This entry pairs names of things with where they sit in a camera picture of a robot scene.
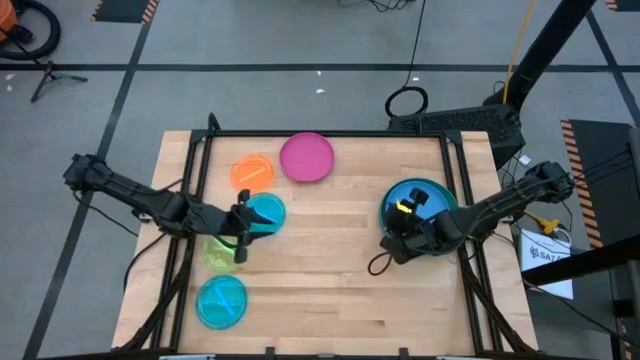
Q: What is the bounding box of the black slanted pole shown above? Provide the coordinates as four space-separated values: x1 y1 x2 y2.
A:
482 0 598 112

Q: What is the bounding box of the orange transparent plastic plate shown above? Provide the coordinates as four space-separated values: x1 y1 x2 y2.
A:
229 153 277 194

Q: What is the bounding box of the teal plastic plate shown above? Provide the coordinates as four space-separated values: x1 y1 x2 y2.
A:
378 176 460 257

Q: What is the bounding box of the yellow plug connector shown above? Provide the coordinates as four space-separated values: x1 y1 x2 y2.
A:
523 209 561 236

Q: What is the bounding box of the green transparent plastic plate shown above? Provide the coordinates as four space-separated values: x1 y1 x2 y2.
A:
201 233 247 274

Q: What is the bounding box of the black vacuum hose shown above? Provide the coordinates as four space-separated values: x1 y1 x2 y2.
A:
0 0 62 62

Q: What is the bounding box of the white printed sign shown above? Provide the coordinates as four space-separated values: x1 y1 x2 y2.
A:
518 227 575 301

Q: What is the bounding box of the black coiled floor cable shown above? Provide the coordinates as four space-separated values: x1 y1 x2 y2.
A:
383 0 430 119

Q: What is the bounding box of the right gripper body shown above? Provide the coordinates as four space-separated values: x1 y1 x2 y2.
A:
379 187 454 265

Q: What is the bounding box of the black aluminium table frame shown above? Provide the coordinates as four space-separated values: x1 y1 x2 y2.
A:
121 112 540 360

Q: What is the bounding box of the black tripod stand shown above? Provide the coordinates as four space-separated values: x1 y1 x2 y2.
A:
29 59 89 104

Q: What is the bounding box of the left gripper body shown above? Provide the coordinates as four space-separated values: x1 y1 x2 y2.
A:
199 188 252 265

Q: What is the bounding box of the hot pink plastic plate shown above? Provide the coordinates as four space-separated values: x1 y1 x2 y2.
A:
278 131 336 184

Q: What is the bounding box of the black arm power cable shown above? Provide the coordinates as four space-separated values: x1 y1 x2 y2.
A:
72 189 169 294

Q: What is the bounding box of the cyan transparent plastic plate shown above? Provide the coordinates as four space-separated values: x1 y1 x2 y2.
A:
194 274 250 332
246 191 288 235

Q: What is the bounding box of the orange vacuum cleaner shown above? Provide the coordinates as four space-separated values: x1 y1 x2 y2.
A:
0 0 19 44

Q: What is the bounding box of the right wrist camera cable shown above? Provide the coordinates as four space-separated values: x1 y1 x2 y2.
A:
367 249 397 277

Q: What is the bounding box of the yellow hanging cable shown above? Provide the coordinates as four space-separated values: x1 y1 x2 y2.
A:
501 0 537 105

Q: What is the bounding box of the blue plastic plate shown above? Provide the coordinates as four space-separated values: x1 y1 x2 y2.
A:
385 180 454 241

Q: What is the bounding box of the black metal beam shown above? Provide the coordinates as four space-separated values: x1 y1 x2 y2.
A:
521 233 640 287

